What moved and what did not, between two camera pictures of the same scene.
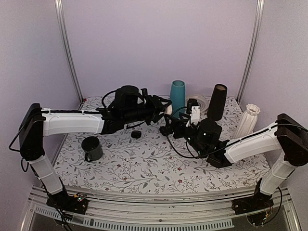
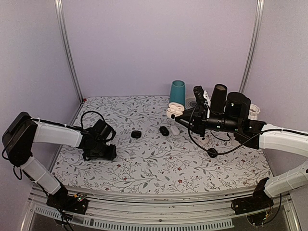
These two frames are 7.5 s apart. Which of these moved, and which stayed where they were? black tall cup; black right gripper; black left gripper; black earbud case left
Moved: black right gripper; black left gripper
Stayed: black earbud case left; black tall cup
